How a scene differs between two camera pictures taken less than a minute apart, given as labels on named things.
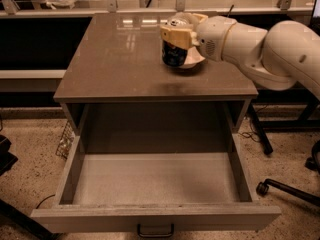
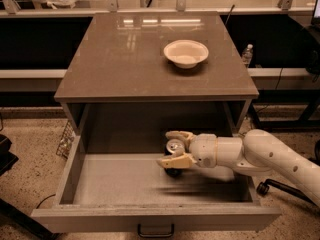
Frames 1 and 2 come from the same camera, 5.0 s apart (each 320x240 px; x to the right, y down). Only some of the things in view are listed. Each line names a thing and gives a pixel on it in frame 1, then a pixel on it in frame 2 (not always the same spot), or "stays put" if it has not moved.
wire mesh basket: [66, 141] stays put
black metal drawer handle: [155, 235] stays put
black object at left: [7, 159] stays put
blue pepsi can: [173, 55] to [172, 171]
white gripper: [209, 37] to [204, 150]
